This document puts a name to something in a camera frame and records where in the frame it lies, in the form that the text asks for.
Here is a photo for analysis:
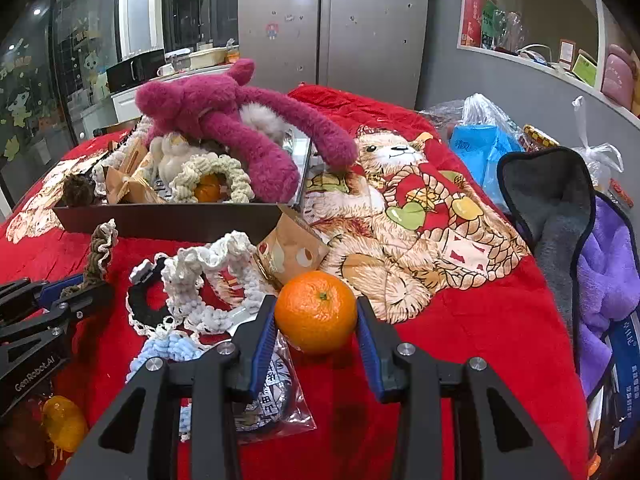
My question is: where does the black scrunchie white lace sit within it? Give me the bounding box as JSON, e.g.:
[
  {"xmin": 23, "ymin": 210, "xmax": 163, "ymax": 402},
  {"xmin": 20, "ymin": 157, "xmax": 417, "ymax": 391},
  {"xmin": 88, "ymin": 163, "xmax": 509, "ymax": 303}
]
[{"xmin": 126, "ymin": 255, "xmax": 187, "ymax": 334}]

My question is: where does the light blue crochet scrunchie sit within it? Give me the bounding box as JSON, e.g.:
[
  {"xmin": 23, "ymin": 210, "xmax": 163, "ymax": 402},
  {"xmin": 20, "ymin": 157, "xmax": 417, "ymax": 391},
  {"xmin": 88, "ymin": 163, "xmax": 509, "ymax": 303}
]
[{"xmin": 125, "ymin": 332, "xmax": 213, "ymax": 442}]

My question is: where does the clear packet with badge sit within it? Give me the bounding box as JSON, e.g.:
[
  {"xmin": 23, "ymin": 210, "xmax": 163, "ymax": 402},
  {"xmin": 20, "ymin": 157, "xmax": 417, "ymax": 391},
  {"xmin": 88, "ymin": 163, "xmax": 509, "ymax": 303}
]
[{"xmin": 234, "ymin": 337, "xmax": 319, "ymax": 444}]

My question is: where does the cream cooking pot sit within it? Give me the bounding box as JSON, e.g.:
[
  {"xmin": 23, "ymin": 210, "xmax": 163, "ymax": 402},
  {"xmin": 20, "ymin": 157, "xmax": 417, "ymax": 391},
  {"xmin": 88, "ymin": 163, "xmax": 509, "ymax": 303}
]
[{"xmin": 190, "ymin": 48, "xmax": 229, "ymax": 69}]

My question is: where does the blue plastic bag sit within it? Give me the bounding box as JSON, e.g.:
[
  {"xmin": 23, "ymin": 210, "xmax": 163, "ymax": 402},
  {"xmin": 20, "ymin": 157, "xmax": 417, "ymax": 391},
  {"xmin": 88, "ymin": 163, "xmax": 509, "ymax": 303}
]
[{"xmin": 448, "ymin": 125, "xmax": 527, "ymax": 202}]

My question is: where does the red gift box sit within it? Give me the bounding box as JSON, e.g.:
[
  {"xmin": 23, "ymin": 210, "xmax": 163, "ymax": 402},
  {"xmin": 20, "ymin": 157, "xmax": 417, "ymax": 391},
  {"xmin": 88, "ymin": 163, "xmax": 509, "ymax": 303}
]
[{"xmin": 460, "ymin": 0, "xmax": 494, "ymax": 49}]

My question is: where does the black tray box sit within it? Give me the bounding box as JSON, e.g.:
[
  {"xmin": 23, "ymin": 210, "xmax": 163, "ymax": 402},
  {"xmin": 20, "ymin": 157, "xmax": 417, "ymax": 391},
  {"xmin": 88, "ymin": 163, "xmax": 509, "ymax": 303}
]
[{"xmin": 52, "ymin": 120, "xmax": 314, "ymax": 247}]

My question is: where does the white fluffy pompom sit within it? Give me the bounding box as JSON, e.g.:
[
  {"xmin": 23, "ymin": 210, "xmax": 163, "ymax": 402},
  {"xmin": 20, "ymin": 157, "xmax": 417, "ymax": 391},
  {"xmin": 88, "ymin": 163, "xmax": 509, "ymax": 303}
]
[{"xmin": 239, "ymin": 102, "xmax": 292, "ymax": 147}]

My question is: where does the clear plastic bag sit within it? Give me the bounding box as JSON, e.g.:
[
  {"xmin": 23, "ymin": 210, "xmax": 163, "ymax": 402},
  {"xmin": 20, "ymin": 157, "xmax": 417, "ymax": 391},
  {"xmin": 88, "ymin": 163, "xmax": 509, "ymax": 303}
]
[{"xmin": 420, "ymin": 92, "xmax": 522, "ymax": 133}]

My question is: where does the white crochet scrunchie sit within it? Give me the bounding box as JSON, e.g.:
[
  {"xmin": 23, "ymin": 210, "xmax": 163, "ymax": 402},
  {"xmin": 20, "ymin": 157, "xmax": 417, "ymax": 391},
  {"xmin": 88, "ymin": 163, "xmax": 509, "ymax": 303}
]
[{"xmin": 161, "ymin": 231, "xmax": 275, "ymax": 335}]

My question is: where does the pink plush toy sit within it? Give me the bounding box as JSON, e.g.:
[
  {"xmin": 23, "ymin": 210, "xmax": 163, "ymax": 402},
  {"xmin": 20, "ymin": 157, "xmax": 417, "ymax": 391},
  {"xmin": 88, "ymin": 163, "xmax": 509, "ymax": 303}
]
[{"xmin": 135, "ymin": 58, "xmax": 359, "ymax": 204}]

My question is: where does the green card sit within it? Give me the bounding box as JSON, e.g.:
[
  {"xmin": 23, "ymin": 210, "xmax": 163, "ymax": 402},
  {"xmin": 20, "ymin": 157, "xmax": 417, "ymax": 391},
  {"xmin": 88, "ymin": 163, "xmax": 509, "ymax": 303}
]
[{"xmin": 570, "ymin": 50, "xmax": 599, "ymax": 87}]

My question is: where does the silver double door fridge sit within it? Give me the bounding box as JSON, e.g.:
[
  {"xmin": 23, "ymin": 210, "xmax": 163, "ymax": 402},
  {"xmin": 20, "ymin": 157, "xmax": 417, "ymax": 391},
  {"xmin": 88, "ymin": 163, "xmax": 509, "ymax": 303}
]
[{"xmin": 237, "ymin": 0, "xmax": 431, "ymax": 109}]

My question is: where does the brown crochet scrunchie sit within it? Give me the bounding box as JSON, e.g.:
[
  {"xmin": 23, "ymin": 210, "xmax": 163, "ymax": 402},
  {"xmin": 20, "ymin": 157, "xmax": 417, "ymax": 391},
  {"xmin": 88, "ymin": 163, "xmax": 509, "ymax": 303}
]
[{"xmin": 64, "ymin": 219, "xmax": 119, "ymax": 297}]

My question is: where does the blue white cardboard box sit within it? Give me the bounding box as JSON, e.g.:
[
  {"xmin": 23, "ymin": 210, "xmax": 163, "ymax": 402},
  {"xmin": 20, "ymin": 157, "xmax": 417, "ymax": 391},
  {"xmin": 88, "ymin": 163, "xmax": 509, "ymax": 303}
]
[{"xmin": 585, "ymin": 310, "xmax": 640, "ymax": 463}]

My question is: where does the dark kitchen window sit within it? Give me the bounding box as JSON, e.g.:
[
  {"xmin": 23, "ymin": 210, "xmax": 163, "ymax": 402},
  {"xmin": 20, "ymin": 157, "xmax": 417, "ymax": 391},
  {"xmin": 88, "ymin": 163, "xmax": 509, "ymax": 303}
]
[{"xmin": 160, "ymin": 0, "xmax": 241, "ymax": 54}]

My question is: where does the cream rope scrunchie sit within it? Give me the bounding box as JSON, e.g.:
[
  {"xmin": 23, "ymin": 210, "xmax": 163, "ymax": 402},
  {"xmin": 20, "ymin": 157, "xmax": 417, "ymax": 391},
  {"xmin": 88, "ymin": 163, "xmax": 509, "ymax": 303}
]
[{"xmin": 171, "ymin": 153, "xmax": 254, "ymax": 204}]

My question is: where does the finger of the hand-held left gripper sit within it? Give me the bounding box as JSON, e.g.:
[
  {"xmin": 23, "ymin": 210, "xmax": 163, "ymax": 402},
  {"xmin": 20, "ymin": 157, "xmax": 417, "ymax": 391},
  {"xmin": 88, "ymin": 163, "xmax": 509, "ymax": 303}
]
[
  {"xmin": 0, "ymin": 274, "xmax": 86, "ymax": 327},
  {"xmin": 0, "ymin": 281, "xmax": 117, "ymax": 356}
]

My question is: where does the black microwave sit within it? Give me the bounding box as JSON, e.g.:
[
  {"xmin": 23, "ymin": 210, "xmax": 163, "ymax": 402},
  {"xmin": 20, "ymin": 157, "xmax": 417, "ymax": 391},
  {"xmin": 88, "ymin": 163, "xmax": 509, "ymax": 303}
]
[{"xmin": 106, "ymin": 49, "xmax": 166, "ymax": 94}]

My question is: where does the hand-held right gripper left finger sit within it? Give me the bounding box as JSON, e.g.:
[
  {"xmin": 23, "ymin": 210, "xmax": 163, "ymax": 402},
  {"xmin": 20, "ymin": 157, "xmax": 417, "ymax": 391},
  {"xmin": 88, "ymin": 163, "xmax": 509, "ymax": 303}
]
[{"xmin": 60, "ymin": 294, "xmax": 278, "ymax": 480}]

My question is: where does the white kitchen cabinet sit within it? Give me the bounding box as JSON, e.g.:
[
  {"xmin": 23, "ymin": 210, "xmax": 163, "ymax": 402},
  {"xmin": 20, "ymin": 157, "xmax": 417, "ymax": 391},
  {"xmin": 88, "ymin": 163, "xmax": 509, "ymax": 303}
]
[{"xmin": 111, "ymin": 85, "xmax": 152, "ymax": 124}]

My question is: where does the white plastic bag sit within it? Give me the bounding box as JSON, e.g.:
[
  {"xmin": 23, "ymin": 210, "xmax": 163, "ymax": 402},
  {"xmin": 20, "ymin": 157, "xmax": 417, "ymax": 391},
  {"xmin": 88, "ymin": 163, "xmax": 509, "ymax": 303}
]
[{"xmin": 571, "ymin": 95, "xmax": 626, "ymax": 192}]

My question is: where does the jar with checkered lid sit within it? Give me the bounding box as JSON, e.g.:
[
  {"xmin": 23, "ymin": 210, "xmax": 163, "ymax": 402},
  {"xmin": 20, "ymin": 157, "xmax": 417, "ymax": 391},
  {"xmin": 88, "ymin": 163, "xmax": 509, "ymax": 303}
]
[{"xmin": 517, "ymin": 125, "xmax": 562, "ymax": 154}]

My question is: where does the red printed blanket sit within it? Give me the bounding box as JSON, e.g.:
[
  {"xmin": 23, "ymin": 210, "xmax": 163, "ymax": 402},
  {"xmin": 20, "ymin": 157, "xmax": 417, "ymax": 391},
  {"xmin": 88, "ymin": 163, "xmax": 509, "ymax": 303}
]
[{"xmin": 0, "ymin": 85, "xmax": 591, "ymax": 480}]

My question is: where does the mandarin orange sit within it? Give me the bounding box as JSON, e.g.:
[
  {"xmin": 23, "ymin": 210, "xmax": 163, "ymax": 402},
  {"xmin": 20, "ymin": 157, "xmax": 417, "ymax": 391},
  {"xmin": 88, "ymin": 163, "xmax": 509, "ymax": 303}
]
[
  {"xmin": 192, "ymin": 172, "xmax": 224, "ymax": 204},
  {"xmin": 274, "ymin": 270, "xmax": 359, "ymax": 356},
  {"xmin": 41, "ymin": 395, "xmax": 90, "ymax": 454}
]

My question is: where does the glass sliding door with stickers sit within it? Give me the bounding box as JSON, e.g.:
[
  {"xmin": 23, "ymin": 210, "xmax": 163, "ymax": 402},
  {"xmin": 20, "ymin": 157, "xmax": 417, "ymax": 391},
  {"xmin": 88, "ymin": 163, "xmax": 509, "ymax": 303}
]
[{"xmin": 0, "ymin": 0, "xmax": 124, "ymax": 178}]

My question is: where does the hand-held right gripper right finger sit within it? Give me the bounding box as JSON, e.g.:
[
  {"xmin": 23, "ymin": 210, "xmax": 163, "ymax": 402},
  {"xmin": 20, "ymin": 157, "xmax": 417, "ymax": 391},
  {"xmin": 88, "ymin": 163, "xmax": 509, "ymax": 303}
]
[{"xmin": 356, "ymin": 296, "xmax": 571, "ymax": 480}]

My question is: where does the purple grey fleece cloth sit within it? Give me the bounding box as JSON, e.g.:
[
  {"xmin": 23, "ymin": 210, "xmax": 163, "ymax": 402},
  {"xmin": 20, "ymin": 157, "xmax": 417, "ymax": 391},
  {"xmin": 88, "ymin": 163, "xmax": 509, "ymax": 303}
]
[{"xmin": 497, "ymin": 146, "xmax": 640, "ymax": 402}]

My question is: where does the white wall shelf unit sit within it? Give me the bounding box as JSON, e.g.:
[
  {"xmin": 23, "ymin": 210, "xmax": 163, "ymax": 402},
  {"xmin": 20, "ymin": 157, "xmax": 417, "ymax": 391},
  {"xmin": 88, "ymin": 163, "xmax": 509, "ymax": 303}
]
[{"xmin": 456, "ymin": 0, "xmax": 640, "ymax": 133}]

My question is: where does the cream plush toy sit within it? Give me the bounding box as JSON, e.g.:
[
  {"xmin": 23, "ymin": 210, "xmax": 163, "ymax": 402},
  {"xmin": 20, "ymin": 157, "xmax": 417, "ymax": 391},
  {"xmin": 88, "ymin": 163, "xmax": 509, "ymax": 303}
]
[{"xmin": 147, "ymin": 132, "xmax": 202, "ymax": 192}]

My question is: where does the green box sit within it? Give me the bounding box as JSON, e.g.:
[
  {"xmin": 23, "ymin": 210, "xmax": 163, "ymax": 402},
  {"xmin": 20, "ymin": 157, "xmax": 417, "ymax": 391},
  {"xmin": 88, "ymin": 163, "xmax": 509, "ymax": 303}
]
[{"xmin": 481, "ymin": 0, "xmax": 502, "ymax": 51}]

